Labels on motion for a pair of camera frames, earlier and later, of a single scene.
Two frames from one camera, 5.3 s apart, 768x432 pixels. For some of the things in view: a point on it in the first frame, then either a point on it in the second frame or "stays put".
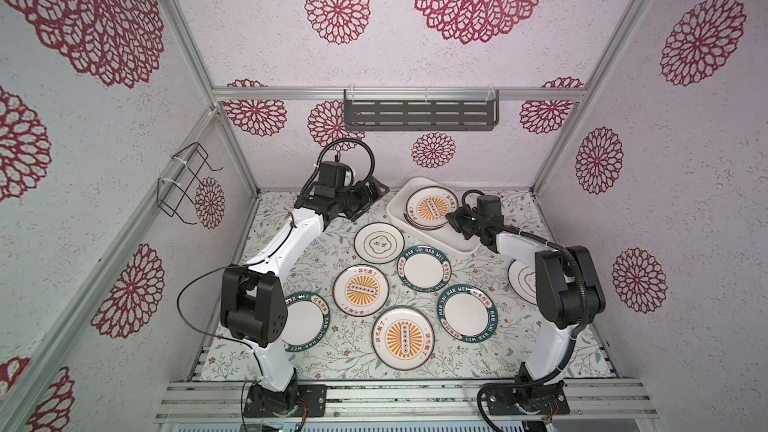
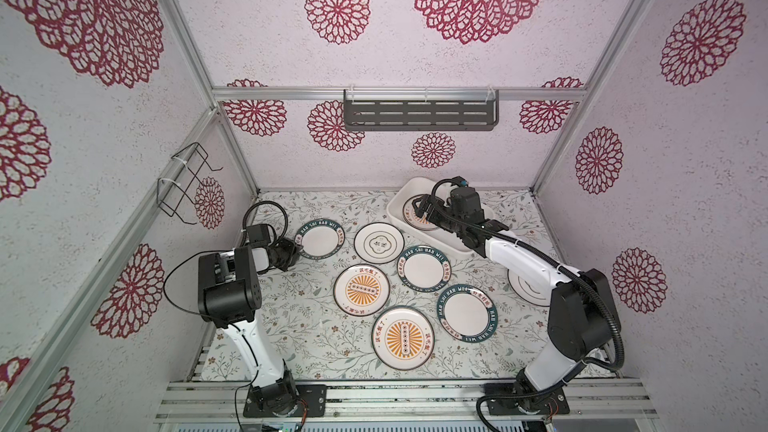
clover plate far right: [522, 279] stays put
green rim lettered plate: [308, 321] -> [320, 238]
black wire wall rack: [176, 194] stays put
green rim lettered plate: [467, 313] stays put
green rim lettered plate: [423, 268] stays put
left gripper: [368, 198] -> [293, 248]
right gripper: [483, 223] -> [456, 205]
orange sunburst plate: [360, 290] stays put
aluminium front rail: [407, 401] stays put
